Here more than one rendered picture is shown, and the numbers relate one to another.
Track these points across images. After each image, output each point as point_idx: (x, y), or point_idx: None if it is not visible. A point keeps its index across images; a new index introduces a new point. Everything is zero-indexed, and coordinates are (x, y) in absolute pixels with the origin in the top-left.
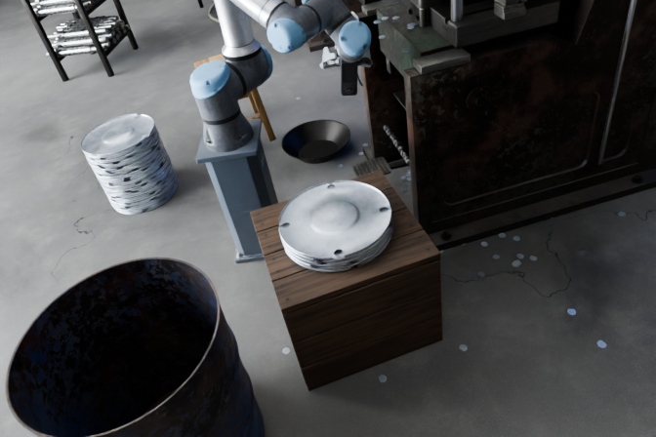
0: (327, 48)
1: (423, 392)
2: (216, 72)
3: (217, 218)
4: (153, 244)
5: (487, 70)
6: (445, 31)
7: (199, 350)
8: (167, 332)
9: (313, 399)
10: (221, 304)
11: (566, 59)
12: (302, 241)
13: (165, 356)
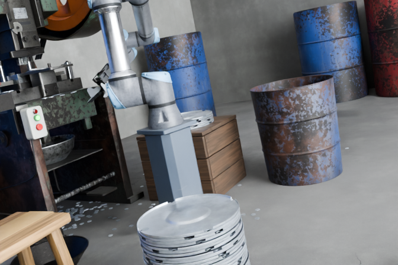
0: (102, 83)
1: None
2: (154, 71)
3: None
4: (251, 251)
5: None
6: (72, 86)
7: (273, 158)
8: (280, 142)
9: (247, 174)
10: (246, 205)
11: None
12: (205, 113)
13: (290, 158)
